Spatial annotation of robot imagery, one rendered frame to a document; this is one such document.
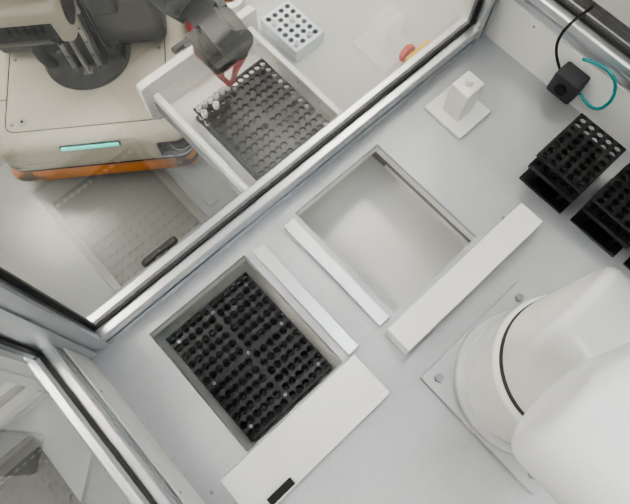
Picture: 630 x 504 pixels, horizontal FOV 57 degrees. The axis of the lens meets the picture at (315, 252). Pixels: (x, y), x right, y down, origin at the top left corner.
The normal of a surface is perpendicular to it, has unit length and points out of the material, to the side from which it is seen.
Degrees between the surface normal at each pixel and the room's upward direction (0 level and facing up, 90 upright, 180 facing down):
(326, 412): 0
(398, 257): 0
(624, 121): 90
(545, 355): 73
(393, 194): 0
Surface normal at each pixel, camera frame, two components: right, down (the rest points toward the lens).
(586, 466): -0.47, 0.16
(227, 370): 0.01, -0.33
